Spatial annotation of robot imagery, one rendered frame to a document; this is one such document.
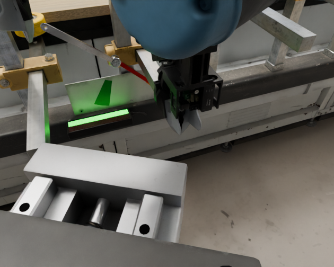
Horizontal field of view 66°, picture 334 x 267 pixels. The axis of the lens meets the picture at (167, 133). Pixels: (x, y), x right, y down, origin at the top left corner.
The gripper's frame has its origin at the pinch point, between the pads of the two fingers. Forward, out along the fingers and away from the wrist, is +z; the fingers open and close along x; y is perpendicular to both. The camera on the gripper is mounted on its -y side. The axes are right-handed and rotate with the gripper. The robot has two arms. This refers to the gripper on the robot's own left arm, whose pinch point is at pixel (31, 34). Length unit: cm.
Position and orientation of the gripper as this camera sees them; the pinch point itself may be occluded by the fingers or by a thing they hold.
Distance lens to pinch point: 56.9
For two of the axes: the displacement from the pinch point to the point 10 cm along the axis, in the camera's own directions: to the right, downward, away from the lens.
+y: -7.7, 4.6, -4.5
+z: 0.0, 7.0, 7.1
